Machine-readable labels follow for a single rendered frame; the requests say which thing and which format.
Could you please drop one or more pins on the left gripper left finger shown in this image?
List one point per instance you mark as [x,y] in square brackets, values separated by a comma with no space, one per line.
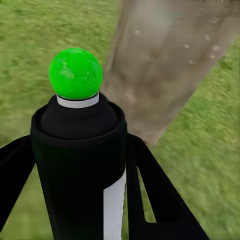
[17,160]

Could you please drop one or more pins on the tree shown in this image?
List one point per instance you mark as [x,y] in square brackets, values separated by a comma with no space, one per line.
[151,93]

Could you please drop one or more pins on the pesticide atomizer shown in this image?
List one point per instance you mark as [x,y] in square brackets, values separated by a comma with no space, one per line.
[79,144]

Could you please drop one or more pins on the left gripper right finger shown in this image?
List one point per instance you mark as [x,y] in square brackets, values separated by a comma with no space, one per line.
[174,220]

